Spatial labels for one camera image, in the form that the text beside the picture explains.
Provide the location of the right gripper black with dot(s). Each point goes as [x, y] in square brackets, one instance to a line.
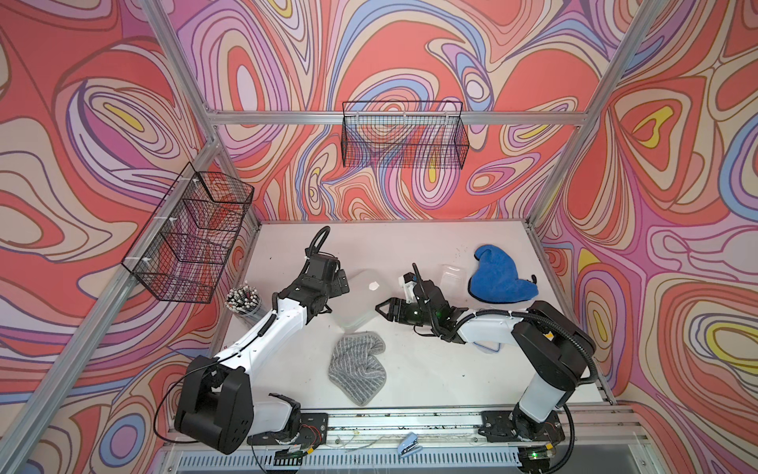
[394, 304]

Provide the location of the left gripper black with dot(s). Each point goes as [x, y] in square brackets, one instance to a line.
[339, 289]

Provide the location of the large clear lunch box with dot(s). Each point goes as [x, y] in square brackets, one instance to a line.
[354, 309]

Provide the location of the small clear box base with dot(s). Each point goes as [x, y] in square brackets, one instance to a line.
[453, 280]

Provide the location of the blue microfiber cloth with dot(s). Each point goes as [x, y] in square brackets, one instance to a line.
[496, 280]

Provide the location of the small blue-rimmed lunch box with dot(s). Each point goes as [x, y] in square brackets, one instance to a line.
[489, 348]

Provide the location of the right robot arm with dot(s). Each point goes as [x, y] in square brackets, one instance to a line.
[561, 354]

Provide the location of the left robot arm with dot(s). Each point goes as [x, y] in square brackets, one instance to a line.
[217, 406]

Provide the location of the grey striped cloth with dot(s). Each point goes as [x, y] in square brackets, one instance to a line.
[355, 368]

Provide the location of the cup of pens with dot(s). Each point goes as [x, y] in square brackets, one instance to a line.
[245, 302]

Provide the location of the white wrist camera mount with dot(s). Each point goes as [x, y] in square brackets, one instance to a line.
[408, 283]

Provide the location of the left wall wire basket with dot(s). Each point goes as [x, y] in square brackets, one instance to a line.
[198, 223]

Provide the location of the wall wire basket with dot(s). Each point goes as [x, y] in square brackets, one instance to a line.
[198, 223]
[400, 134]

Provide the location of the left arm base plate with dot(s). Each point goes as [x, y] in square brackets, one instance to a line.
[306, 430]

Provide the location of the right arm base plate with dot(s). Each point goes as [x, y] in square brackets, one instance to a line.
[506, 426]

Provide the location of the back wall wire basket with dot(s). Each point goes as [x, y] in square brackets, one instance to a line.
[400, 134]

